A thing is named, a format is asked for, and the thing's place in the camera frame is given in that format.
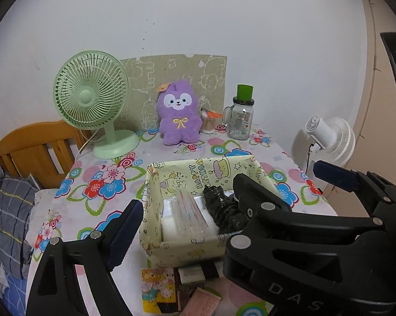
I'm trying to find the grey plaid pillow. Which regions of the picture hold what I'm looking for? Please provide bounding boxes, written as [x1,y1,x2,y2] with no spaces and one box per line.
[0,166,38,279]

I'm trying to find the white floor fan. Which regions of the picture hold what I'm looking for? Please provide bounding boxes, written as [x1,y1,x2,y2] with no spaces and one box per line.
[291,116,356,170]

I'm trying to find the green tissue pack black band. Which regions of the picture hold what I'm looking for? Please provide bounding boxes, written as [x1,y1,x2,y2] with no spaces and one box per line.
[177,261,223,285]

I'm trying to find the white foam sponge block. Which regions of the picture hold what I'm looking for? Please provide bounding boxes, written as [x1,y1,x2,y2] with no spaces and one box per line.
[161,194,219,242]

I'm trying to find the black soft cloth bundle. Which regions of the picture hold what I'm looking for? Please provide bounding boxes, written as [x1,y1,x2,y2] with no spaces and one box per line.
[203,185,249,234]

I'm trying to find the yellow cartoon tissue pack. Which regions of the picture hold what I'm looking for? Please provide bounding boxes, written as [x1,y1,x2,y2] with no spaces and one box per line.
[141,268,178,315]

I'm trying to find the floral tablecloth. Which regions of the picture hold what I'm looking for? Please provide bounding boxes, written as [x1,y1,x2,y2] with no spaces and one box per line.
[27,126,334,315]

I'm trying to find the green desk fan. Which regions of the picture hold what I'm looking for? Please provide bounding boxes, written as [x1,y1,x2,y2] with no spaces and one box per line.
[52,51,140,159]

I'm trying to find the purple plush toy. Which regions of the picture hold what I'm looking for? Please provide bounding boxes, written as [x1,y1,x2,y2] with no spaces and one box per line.
[156,80,202,146]

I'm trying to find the cotton swab jar orange lid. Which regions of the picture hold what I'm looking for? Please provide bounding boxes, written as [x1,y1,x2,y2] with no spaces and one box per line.
[200,107,223,134]

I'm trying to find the wooden bed headboard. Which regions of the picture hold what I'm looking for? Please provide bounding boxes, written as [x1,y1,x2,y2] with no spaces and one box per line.
[0,121,91,188]

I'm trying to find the pink striped clear package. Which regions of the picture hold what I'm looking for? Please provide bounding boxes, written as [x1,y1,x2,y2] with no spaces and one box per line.
[170,190,211,239]

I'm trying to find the cream cartoon fabric storage box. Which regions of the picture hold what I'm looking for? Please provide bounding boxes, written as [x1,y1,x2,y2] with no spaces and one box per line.
[140,155,279,268]

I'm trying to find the glass jar green lid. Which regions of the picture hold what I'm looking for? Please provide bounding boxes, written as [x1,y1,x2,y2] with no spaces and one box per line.
[222,84,254,141]

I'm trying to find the cartoon printed cardboard sheet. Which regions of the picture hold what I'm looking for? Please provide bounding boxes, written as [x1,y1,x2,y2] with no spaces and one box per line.
[114,53,229,132]

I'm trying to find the blue bed sheet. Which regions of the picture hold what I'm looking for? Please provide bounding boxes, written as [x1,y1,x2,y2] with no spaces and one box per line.
[0,262,27,315]

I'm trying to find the pink printed packet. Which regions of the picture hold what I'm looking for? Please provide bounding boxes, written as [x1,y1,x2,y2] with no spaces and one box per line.
[180,288,222,316]

